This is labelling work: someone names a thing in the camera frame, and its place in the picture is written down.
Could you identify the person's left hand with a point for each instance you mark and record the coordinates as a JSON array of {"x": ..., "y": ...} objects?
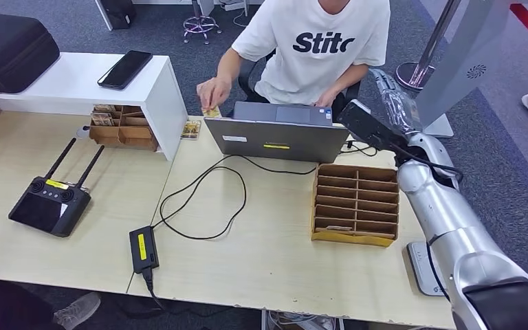
[{"x": 328, "y": 98}]

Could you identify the person's right hand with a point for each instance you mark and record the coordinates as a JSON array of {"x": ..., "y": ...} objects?
[{"x": 214, "y": 93}]

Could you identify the large cardboard slot organizer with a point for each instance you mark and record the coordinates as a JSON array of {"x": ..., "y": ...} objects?
[{"x": 355, "y": 200}]

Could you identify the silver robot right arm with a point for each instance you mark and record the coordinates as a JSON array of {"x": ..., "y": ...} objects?
[{"x": 446, "y": 218}]

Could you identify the person's left forearm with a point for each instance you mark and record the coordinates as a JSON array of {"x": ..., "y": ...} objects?
[{"x": 353, "y": 79}]

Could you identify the person's right forearm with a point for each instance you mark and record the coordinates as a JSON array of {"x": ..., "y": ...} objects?
[{"x": 234, "y": 68}]

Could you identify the person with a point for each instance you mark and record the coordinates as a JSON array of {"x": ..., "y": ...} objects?
[{"x": 309, "y": 73}]

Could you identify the small printed card pack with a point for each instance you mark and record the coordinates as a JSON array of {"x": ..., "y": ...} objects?
[{"x": 191, "y": 130}]

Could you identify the white card reader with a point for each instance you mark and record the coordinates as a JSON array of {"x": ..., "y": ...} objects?
[{"x": 421, "y": 268}]

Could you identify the person's leg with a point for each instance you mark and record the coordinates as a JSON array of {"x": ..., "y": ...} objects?
[{"x": 4, "y": 309}]

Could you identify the black office chair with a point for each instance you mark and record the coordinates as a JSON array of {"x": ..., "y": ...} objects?
[{"x": 245, "y": 84}]

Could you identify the grey laptop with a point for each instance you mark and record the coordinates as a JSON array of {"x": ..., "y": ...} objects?
[{"x": 282, "y": 141}]

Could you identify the chrome stool base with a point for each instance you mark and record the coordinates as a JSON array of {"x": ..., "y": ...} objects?
[{"x": 199, "y": 23}]

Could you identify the black smartphone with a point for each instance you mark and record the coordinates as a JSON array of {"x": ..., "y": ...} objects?
[{"x": 125, "y": 69}]

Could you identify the small cardboard compartment box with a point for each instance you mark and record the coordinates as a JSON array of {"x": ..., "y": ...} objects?
[{"x": 128, "y": 135}]

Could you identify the stack of printed cards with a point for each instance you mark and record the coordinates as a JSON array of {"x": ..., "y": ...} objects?
[{"x": 102, "y": 118}]

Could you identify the black computer tower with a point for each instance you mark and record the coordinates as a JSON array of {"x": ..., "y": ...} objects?
[{"x": 117, "y": 13}]

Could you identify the small white round object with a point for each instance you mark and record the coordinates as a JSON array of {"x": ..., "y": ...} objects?
[{"x": 82, "y": 132}]

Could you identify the grey kiosk stand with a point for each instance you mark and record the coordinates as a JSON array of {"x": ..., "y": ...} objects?
[{"x": 464, "y": 54}]

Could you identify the white desk shelf riser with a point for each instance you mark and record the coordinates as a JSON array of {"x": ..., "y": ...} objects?
[{"x": 63, "y": 82}]

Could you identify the black laptop power adapter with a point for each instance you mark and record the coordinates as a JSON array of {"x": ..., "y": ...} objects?
[{"x": 143, "y": 249}]

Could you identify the black remote controller with antennas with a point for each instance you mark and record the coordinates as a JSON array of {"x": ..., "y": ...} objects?
[{"x": 49, "y": 211}]

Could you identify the black carrying case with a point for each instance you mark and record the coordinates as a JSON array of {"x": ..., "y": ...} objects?
[{"x": 9, "y": 50}]

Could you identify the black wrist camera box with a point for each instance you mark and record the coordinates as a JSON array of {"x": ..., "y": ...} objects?
[{"x": 364, "y": 125}]

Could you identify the chrome stanchion post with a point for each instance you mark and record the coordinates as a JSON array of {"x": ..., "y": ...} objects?
[{"x": 412, "y": 75}]

